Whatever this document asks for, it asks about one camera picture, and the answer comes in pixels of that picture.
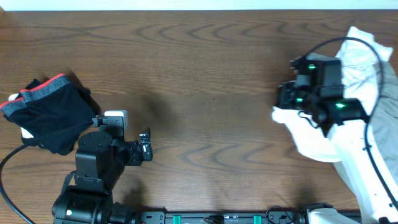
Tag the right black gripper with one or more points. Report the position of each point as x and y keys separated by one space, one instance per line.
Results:
x=284 y=91

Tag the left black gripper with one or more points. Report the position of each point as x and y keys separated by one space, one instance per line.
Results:
x=144 y=148

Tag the white t-shirt black print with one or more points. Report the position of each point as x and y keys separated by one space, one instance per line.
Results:
x=359 y=48

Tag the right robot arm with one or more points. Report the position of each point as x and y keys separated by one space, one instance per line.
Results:
x=326 y=126

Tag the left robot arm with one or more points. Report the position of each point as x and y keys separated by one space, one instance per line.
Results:
x=87 y=194

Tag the grey-beige shirt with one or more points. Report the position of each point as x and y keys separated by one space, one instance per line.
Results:
x=362 y=82

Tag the black folded shorts red waistband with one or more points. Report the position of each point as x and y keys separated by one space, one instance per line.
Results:
x=52 y=114

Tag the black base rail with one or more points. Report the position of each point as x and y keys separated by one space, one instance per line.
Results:
x=273 y=216

